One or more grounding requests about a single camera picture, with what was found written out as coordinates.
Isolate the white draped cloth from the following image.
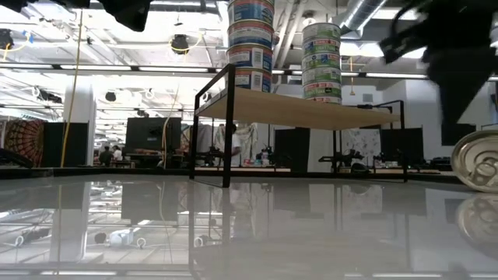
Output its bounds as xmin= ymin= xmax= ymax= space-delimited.
xmin=196 ymin=123 xmax=260 ymax=166

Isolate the white building column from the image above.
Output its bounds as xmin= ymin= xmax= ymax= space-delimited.
xmin=64 ymin=75 xmax=97 ymax=168

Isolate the black metal table frame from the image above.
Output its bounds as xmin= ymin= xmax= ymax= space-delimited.
xmin=0 ymin=166 xmax=460 ymax=184

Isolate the blue Wild Planet tuna can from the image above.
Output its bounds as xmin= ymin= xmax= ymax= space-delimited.
xmin=227 ymin=0 xmax=275 ymax=26
xmin=233 ymin=66 xmax=272 ymax=93
xmin=451 ymin=130 xmax=498 ymax=194
xmin=226 ymin=19 xmax=275 ymax=49

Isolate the white patterned cloth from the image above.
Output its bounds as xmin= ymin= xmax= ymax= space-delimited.
xmin=342 ymin=128 xmax=382 ymax=156

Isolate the black rig bar with lights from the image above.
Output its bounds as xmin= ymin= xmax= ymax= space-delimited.
xmin=0 ymin=61 xmax=498 ymax=82

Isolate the black hanging camera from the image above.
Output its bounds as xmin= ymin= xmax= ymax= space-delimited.
xmin=0 ymin=29 xmax=15 ymax=51

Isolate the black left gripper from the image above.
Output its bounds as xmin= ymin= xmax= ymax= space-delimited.
xmin=96 ymin=0 xmax=153 ymax=33

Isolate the black partition panel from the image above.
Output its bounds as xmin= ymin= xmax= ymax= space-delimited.
xmin=380 ymin=127 xmax=425 ymax=167
xmin=274 ymin=127 xmax=311 ymax=174
xmin=41 ymin=122 xmax=89 ymax=168

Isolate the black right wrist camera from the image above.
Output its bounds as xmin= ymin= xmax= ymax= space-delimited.
xmin=379 ymin=21 xmax=431 ymax=65

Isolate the black dome overhead camera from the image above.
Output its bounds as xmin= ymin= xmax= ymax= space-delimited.
xmin=170 ymin=33 xmax=191 ymax=56

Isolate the black wall screen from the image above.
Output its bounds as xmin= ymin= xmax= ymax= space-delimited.
xmin=441 ymin=122 xmax=478 ymax=147

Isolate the wooden shelf black metal frame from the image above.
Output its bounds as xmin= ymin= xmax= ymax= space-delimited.
xmin=188 ymin=63 xmax=409 ymax=188

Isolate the black monitor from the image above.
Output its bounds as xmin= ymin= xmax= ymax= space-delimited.
xmin=125 ymin=117 xmax=183 ymax=155

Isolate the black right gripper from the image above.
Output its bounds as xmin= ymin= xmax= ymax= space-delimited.
xmin=422 ymin=0 xmax=498 ymax=125

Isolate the yellow power cable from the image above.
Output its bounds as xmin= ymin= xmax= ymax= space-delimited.
xmin=58 ymin=9 xmax=85 ymax=169

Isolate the orange patterned tapestry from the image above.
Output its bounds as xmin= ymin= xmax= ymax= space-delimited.
xmin=2 ymin=119 xmax=47 ymax=168

